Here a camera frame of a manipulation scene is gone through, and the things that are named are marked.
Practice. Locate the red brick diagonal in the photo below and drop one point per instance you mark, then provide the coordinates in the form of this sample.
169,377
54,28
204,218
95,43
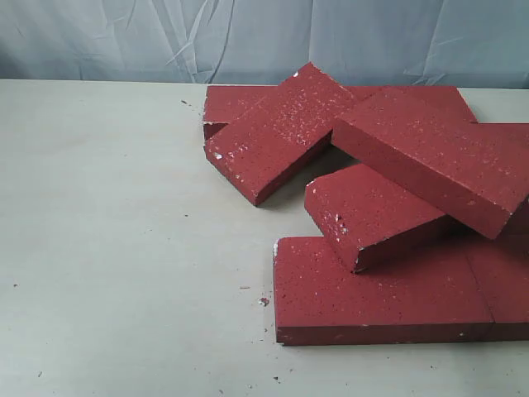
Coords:
274,138

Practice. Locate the red brick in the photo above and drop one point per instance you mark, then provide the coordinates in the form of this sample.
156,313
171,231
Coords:
429,296
224,103
501,272
369,220
445,97

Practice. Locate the grey backdrop cloth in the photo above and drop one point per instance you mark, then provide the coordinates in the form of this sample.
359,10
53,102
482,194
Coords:
463,43

